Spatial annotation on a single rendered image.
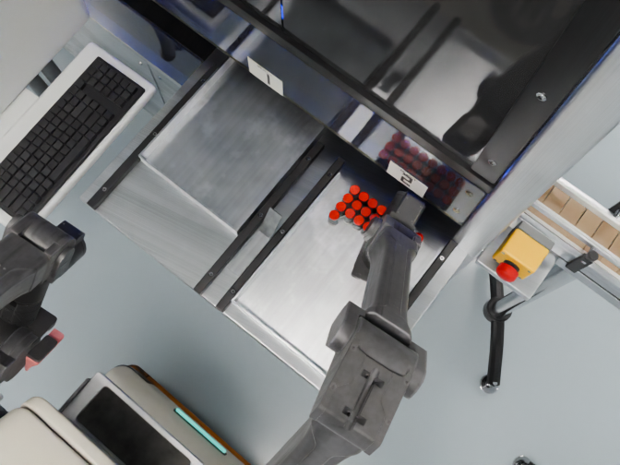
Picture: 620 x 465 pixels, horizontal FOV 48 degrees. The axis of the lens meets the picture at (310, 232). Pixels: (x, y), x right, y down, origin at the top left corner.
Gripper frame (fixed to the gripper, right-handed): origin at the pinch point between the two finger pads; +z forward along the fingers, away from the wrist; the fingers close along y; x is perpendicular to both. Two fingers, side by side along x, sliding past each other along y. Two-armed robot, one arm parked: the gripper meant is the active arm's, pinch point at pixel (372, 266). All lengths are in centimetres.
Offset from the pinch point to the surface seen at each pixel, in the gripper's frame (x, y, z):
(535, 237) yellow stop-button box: -25.0, 14.5, -10.8
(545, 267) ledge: -32.2, 14.9, 4.3
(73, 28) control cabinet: 83, 26, 10
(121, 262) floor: 75, -11, 93
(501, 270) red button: -21.8, 6.8, -8.7
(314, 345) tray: 4.4, -18.3, 3.8
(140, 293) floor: 64, -18, 92
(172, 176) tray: 45.0, 1.8, 4.4
